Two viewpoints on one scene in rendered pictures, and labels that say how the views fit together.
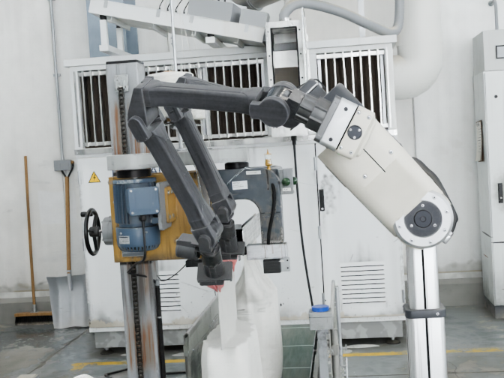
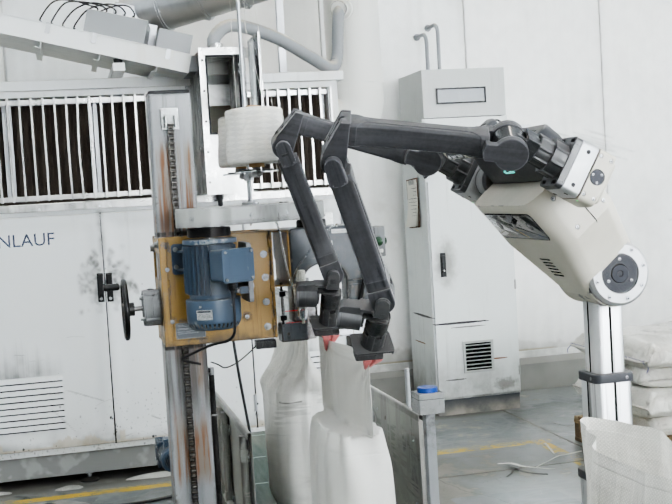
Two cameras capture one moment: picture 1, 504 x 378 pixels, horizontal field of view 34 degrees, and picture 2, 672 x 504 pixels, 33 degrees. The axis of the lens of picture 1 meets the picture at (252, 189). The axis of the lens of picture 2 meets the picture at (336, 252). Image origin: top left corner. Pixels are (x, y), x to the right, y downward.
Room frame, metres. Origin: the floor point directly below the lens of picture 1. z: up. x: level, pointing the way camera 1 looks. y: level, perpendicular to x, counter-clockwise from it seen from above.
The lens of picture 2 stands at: (-0.15, 1.12, 1.44)
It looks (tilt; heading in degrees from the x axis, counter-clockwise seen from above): 3 degrees down; 340
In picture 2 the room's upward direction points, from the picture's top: 3 degrees counter-clockwise
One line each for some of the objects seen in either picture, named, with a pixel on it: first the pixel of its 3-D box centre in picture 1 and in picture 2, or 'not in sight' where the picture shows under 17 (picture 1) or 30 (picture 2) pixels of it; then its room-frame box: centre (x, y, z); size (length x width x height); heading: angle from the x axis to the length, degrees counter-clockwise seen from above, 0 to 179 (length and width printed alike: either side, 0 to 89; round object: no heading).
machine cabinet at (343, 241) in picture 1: (245, 195); (135, 273); (6.27, 0.05, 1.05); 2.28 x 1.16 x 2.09; 84
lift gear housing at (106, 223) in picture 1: (111, 230); (150, 307); (3.12, 0.54, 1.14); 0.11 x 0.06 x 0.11; 174
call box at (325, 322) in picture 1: (320, 319); (427, 401); (2.85, -0.21, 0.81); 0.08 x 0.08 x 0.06; 84
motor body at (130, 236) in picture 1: (136, 214); (212, 283); (2.89, 0.40, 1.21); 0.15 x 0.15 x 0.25
